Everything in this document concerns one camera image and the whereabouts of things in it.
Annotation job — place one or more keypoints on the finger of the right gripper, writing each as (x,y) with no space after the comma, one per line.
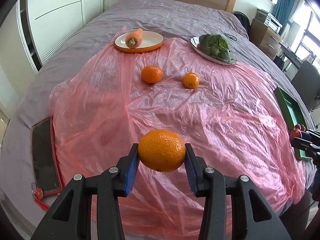
(302,148)

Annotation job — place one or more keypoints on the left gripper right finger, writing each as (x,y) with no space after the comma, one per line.
(252,215)

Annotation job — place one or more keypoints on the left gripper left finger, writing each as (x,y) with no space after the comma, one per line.
(69,217)

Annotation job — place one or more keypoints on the orange tangerine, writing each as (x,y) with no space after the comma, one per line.
(152,74)
(161,150)
(191,80)

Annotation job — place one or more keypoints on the red apple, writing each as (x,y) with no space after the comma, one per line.
(297,131)

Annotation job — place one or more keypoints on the blue gloved right hand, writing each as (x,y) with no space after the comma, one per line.
(315,189)

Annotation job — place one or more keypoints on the green rectangular tray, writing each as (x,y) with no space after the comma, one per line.
(290,110)

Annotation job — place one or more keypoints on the smartphone in red case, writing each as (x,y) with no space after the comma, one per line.
(46,169)

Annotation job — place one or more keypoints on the grey chair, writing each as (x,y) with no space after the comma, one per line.
(306,83)

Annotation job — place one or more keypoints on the pink plastic sheet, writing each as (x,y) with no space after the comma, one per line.
(232,119)

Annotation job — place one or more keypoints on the dark blue bag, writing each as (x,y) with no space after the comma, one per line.
(279,61)

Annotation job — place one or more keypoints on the wooden drawer chest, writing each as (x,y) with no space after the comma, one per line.
(265,39)

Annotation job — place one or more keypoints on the dark glasses on bed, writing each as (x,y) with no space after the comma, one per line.
(232,37)

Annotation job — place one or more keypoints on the grey printer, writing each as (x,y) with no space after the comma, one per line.
(269,20)

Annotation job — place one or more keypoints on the green leafy vegetable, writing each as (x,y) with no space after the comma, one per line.
(214,44)

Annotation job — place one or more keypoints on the black backpack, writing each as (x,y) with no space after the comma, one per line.
(244,20)

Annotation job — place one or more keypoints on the white patterned plate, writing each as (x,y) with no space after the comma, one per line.
(230,60)

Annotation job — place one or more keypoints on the right teal curtain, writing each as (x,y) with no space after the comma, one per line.
(283,11)

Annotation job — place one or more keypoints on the orange oval dish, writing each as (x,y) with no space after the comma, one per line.
(151,41)

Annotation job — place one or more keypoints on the orange carrot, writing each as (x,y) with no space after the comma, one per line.
(134,39)

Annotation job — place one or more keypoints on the grey purple bed cover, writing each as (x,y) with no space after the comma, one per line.
(169,18)

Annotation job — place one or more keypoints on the white wardrobe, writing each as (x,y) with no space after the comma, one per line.
(47,24)

